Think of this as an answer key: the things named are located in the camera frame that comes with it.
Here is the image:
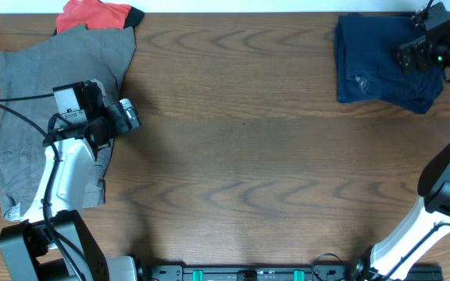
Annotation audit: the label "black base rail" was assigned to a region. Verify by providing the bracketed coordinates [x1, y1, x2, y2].
[142, 263, 445, 281]

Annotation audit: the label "dark blue shorts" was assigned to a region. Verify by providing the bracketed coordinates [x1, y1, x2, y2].
[334, 14, 444, 114]

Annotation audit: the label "red and black garment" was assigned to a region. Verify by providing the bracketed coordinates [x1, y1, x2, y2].
[54, 0, 145, 35]

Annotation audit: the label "grey shorts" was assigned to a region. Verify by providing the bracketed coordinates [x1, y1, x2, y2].
[0, 26, 136, 221]

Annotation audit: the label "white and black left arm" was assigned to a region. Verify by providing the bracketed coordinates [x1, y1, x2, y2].
[0, 80, 140, 280]

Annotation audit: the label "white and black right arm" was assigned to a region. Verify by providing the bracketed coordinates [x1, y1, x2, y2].
[347, 1, 450, 281]

